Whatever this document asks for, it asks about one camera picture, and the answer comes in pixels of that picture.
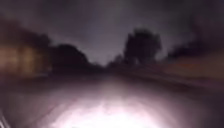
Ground large dark tree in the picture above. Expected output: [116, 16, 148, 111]
[123, 29, 163, 65]

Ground dark asphalt road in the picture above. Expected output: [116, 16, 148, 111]
[0, 71, 224, 128]

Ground dark trees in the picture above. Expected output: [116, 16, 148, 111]
[49, 43, 101, 73]

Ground dark tree mass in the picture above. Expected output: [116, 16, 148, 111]
[167, 13, 224, 60]

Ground pale brown fence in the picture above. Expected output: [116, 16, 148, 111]
[146, 54, 224, 81]

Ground brown wall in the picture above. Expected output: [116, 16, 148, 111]
[0, 44, 53, 78]

